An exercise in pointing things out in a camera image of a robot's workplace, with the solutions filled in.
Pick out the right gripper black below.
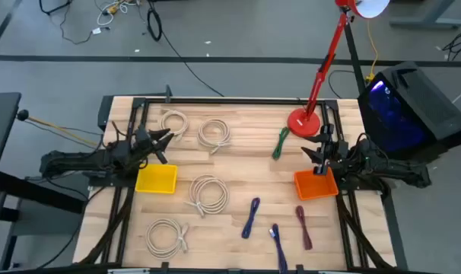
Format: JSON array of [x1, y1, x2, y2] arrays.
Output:
[[300, 123, 349, 176]]

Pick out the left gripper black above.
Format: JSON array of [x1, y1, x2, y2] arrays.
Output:
[[133, 127, 176, 165]]

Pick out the beige ethernet cable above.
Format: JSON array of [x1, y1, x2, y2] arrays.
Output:
[[160, 109, 189, 142], [145, 217, 190, 261], [197, 118, 232, 155], [183, 174, 231, 218]]

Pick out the green braided USB cable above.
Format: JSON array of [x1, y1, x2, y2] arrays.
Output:
[[272, 126, 291, 161]]

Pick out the maroon braided USB cable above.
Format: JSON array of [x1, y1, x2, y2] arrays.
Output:
[[294, 205, 314, 251]]

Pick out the blue braided USB cable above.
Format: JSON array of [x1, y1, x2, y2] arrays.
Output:
[[240, 196, 262, 240], [269, 223, 289, 274]]

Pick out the red desk lamp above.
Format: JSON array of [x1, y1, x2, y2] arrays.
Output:
[[286, 0, 391, 138]]

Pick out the orange plastic basket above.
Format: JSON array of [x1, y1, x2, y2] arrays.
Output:
[[293, 166, 339, 202]]

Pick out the yellow plastic basket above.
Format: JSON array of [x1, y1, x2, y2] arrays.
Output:
[[135, 163, 179, 195]]

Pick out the black computer tower blue light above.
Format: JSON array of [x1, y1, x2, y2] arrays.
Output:
[[358, 61, 461, 161]]

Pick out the yellow rod with black knob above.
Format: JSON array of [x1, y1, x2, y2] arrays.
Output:
[[16, 109, 102, 148]]

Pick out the black side desk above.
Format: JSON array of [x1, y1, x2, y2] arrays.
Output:
[[0, 91, 85, 267]]

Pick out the grey table leg base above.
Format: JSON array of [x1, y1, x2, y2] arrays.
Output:
[[389, 0, 461, 30]]

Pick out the yellow power cord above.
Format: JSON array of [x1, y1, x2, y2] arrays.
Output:
[[365, 18, 380, 84]]

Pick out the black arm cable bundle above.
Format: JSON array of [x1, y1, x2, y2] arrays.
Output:
[[78, 185, 137, 266], [335, 190, 396, 270]]

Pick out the black coiled floor cable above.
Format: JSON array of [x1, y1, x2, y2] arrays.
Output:
[[145, 0, 226, 98]]

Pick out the white floor cable pile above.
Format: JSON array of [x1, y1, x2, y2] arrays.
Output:
[[96, 0, 139, 27]]

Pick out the black floor cable tangle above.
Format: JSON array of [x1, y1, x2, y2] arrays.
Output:
[[441, 25, 461, 62]]

